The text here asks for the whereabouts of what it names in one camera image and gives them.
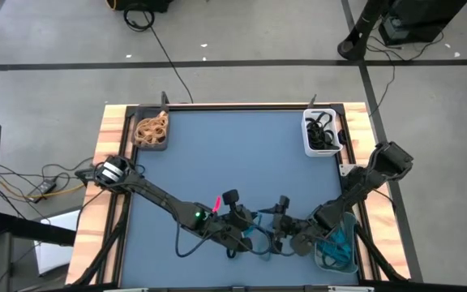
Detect black power brick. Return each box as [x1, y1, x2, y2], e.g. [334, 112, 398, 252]
[26, 179, 59, 204]

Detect white panel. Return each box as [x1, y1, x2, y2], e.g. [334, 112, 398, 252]
[33, 208, 82, 277]

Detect grey plastic basket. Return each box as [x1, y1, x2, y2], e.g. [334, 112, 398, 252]
[131, 103, 171, 152]

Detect black support beam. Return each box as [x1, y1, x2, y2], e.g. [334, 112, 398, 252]
[0, 212, 77, 247]

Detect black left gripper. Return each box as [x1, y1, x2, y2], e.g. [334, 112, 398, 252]
[200, 189, 259, 260]

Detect teal plastic basket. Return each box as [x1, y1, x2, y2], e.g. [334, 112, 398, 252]
[312, 210, 360, 275]

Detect silver metal bracket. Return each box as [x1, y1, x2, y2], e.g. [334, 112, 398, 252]
[337, 161, 356, 178]

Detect black left camera cable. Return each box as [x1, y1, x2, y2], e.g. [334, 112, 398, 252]
[174, 225, 229, 260]

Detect white plastic basket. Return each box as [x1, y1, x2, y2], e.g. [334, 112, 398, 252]
[301, 107, 345, 158]

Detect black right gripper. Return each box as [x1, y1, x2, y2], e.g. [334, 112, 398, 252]
[256, 195, 320, 258]

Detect black stand pole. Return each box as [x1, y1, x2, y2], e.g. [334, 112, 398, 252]
[337, 0, 392, 62]

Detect blue table mat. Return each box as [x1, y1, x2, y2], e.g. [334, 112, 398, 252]
[118, 109, 359, 287]

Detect white strip light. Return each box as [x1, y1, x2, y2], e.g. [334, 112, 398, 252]
[328, 286, 375, 292]
[102, 286, 150, 292]

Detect black equipment base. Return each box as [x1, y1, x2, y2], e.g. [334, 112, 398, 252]
[114, 0, 174, 13]

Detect black floor cable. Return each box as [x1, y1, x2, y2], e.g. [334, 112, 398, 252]
[365, 30, 446, 118]
[122, 2, 195, 105]

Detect black equipment case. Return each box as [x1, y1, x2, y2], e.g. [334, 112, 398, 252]
[379, 0, 467, 46]

